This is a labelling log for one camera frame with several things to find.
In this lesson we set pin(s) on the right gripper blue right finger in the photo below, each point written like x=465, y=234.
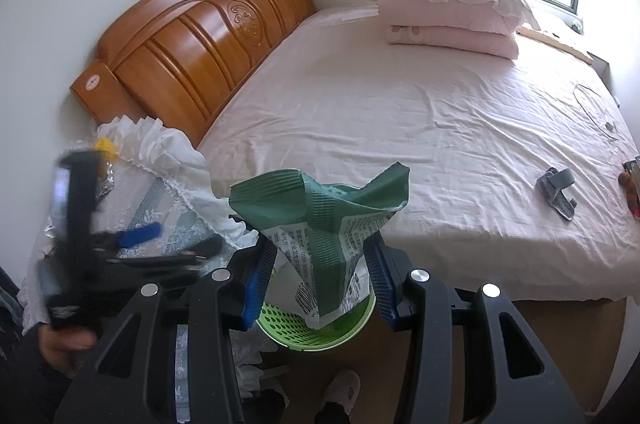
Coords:
x=384, y=278

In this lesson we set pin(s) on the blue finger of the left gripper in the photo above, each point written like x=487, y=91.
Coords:
x=132, y=237

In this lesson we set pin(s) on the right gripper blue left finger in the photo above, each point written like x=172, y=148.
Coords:
x=260, y=266

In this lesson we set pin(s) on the silver foil wrapper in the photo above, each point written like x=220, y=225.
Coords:
x=106, y=182

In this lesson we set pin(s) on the green white snack bag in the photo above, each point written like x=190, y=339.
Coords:
x=319, y=231

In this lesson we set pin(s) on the yellow ribbed plastic ball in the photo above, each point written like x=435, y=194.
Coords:
x=107, y=148

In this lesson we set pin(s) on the person left hand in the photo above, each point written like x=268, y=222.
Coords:
x=67, y=349

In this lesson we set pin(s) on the white lace tablecloth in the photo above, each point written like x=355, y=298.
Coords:
x=129, y=376

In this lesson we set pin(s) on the white slipper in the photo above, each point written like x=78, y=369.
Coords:
x=343, y=391

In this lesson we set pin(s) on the pink bed sheet mattress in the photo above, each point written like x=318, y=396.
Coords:
x=338, y=102

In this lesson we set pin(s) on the wooden carved headboard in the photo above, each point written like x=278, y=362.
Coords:
x=182, y=61

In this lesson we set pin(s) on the grey clip on bed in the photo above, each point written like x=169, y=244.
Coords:
x=551, y=186

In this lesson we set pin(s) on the small items on bed edge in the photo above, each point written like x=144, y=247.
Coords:
x=629, y=181

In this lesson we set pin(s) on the folded pink quilt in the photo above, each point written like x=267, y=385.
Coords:
x=452, y=24

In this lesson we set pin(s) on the wooden bed side rail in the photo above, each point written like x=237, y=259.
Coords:
x=550, y=39

